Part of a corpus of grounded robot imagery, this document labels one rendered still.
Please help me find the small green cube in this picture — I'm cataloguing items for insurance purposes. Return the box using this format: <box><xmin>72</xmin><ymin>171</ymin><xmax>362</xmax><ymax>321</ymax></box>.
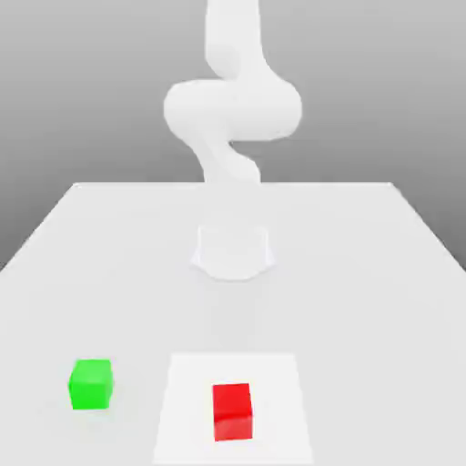
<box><xmin>67</xmin><ymin>359</ymin><xmax>115</xmax><ymax>411</ymax></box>

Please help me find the small red cube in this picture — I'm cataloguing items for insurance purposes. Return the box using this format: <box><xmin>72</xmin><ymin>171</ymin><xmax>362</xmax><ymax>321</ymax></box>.
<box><xmin>211</xmin><ymin>382</ymin><xmax>254</xmax><ymax>442</ymax></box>

